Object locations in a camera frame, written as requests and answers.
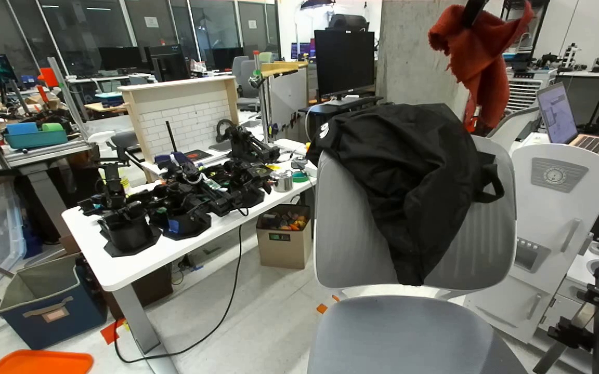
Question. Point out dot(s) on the black clothing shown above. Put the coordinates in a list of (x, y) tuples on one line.
[(420, 173)]

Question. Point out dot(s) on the red towel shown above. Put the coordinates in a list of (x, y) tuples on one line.
[(487, 95)]

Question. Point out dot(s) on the grey office chair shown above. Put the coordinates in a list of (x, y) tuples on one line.
[(403, 333)]

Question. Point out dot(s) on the white chair back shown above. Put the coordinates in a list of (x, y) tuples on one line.
[(558, 204)]

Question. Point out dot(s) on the cardboard box under table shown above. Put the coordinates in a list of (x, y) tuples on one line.
[(286, 238)]

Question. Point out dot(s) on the white pegboard panel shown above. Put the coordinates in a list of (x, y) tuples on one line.
[(179, 116)]

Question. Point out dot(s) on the black computer monitor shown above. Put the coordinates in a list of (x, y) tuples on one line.
[(345, 62)]

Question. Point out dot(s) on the black robot parts pile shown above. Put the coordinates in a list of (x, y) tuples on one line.
[(188, 198)]

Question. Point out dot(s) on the open laptop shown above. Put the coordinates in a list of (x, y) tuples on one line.
[(558, 117)]

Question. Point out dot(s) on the blue storage bin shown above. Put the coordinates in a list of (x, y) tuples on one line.
[(51, 302)]

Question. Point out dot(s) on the blue green box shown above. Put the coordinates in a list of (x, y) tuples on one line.
[(31, 136)]

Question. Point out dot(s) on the orange bin lid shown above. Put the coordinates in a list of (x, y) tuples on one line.
[(47, 363)]

